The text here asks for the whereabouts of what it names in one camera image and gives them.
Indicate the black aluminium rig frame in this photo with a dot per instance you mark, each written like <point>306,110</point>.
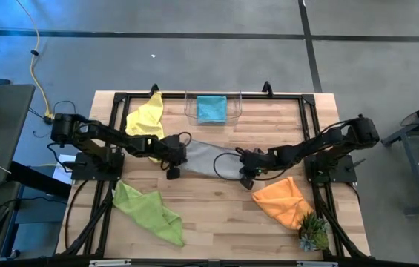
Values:
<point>287,97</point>

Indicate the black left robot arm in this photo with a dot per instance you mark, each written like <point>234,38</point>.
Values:
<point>120,139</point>

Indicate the clear plastic bin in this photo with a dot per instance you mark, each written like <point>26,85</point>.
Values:
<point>235,111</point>

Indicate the orange microfiber towel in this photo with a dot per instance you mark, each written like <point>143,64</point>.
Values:
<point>283,204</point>

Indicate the yellow microfiber towel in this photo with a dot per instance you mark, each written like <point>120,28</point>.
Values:
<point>144,118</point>

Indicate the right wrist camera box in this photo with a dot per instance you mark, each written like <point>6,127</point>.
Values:
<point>247,184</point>

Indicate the green microfiber towel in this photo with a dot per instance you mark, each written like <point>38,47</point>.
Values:
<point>146,211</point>

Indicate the white metal bracket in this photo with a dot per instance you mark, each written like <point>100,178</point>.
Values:
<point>316,264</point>
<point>109,263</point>

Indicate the white paper sheet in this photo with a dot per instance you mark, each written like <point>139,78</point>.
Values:
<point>62,174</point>

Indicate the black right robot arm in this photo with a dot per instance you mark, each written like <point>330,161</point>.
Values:
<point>305,146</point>

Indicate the teal microfiber towel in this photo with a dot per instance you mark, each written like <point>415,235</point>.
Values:
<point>212,109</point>

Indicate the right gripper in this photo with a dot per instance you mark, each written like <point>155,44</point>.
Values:
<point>255,161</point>

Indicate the grey side desk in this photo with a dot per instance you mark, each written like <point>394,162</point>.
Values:
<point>5,122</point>

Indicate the grey metal cart frame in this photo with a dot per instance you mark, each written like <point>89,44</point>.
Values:
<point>418,170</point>

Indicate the black angled bar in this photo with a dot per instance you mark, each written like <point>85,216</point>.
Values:
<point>38,180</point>

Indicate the grey microfiber towel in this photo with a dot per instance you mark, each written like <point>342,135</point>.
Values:
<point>209,159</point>

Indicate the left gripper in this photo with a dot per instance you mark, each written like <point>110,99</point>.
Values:
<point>174,150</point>

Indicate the small potted succulent plant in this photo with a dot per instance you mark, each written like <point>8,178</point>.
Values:
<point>313,231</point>

